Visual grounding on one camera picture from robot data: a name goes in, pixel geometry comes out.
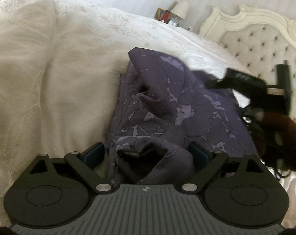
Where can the wooden picture frame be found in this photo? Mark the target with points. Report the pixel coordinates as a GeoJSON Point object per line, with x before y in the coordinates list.
{"type": "Point", "coordinates": [159, 14]}

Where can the cream tufted headboard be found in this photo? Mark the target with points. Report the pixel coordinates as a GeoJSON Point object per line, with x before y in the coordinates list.
{"type": "Point", "coordinates": [259, 38]}

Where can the cream table lamp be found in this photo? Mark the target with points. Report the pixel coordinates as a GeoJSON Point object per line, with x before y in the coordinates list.
{"type": "Point", "coordinates": [181, 9]}

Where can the purple patterned garment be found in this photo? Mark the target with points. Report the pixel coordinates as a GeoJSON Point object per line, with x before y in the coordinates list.
{"type": "Point", "coordinates": [162, 107]}

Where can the right hand dark glove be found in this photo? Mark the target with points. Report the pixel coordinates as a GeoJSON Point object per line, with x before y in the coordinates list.
{"type": "Point", "coordinates": [274, 136]}

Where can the cream floral bedspread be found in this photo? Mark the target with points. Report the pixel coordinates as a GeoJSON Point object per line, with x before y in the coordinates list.
{"type": "Point", "coordinates": [60, 67]}

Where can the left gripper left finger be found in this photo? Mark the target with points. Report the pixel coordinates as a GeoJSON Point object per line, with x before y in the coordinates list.
{"type": "Point", "coordinates": [84, 164]}

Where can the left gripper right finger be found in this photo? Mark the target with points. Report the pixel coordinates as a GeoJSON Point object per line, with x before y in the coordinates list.
{"type": "Point", "coordinates": [206, 164]}

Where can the red bottle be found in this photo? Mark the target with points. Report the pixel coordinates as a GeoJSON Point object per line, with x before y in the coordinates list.
{"type": "Point", "coordinates": [164, 16]}

